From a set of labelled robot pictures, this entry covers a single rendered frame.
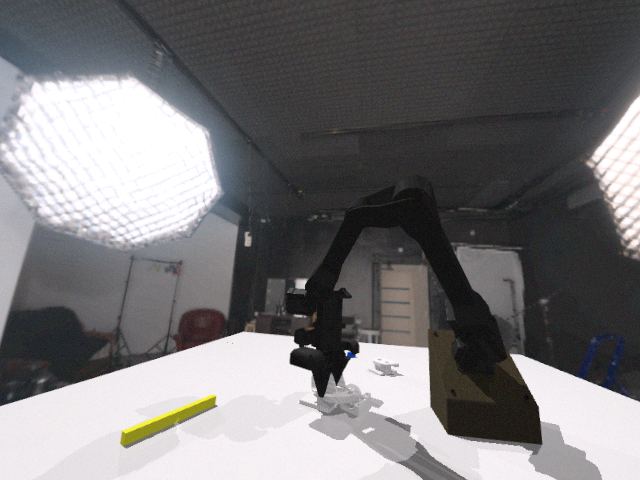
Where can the yellow flat bar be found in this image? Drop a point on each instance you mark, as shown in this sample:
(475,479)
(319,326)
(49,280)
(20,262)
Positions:
(155,424)

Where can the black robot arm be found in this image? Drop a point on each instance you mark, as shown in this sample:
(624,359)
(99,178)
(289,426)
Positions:
(410,204)

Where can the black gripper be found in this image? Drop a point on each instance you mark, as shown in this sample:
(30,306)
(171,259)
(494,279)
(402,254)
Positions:
(333,360)

